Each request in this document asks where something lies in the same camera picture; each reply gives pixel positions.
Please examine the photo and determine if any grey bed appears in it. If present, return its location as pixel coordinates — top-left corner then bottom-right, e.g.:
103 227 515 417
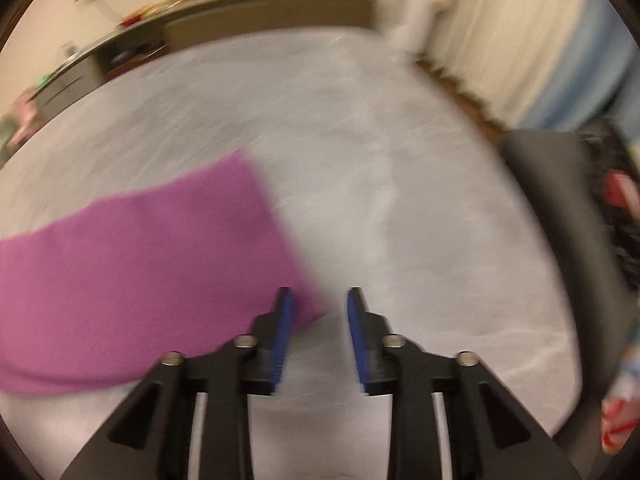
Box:
0 26 583 480

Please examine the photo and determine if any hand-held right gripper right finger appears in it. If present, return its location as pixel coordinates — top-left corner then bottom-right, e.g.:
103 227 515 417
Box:
346 286 582 480

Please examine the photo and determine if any red and white cloth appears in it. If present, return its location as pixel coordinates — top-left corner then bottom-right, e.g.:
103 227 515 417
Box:
597 350 640 456

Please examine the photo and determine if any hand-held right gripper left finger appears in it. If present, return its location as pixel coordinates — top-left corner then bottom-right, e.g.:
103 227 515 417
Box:
60 286 295 480

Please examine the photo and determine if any cream curtain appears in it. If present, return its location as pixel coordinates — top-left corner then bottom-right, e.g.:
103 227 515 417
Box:
390 0 593 128

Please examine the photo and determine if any purple cloth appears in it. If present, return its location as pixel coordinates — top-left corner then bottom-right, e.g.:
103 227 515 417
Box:
0 149 331 397

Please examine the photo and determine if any dark grey chair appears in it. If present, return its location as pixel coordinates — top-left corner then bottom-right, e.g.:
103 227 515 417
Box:
497 129 640 401

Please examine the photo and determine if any light blue cloth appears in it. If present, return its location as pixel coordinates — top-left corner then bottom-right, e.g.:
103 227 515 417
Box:
515 0 638 133

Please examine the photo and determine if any dark wooden sideboard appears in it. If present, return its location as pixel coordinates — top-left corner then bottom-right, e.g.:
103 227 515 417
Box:
30 0 376 111

